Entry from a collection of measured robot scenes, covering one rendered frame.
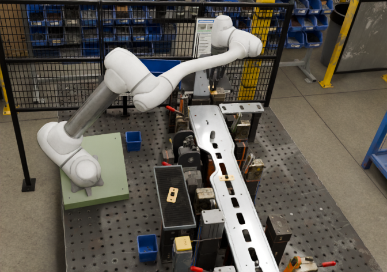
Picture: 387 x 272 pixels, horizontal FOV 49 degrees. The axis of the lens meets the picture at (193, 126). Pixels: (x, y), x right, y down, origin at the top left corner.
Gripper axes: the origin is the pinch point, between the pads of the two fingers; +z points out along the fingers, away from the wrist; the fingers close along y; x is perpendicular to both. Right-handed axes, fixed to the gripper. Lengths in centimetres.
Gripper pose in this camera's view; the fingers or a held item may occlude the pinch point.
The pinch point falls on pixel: (213, 84)
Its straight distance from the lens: 245.4
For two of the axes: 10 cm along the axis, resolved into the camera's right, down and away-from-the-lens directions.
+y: 9.8, -0.5, 2.1
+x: -1.9, -6.3, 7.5
